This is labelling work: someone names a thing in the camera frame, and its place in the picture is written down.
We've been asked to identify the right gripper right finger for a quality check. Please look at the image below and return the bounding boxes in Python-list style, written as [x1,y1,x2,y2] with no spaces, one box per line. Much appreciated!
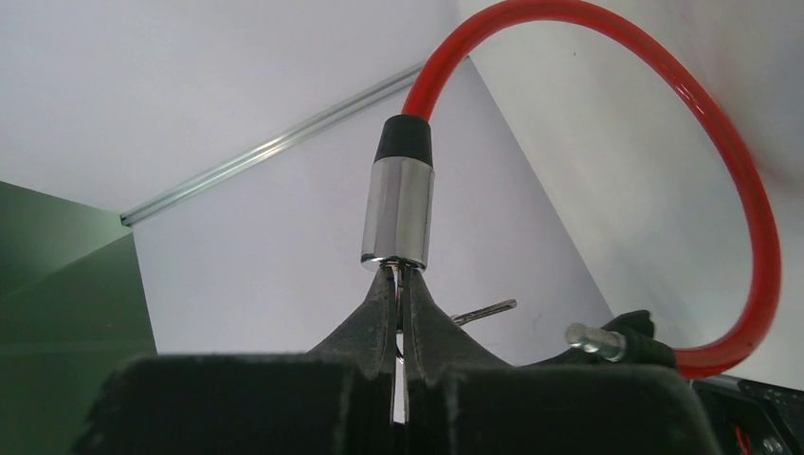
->
[401,268,721,454]

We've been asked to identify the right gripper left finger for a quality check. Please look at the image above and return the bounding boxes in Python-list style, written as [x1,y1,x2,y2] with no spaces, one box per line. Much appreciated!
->
[74,268,396,454]

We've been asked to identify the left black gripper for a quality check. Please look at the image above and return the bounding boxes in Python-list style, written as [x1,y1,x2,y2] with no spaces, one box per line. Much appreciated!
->
[528,310,803,454]

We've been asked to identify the red cable bike lock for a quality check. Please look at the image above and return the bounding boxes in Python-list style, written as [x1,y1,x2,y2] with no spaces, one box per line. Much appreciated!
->
[377,1,782,379]

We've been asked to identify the cable lock keys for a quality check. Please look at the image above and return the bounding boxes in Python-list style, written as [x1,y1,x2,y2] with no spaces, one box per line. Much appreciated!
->
[380,263,517,427]

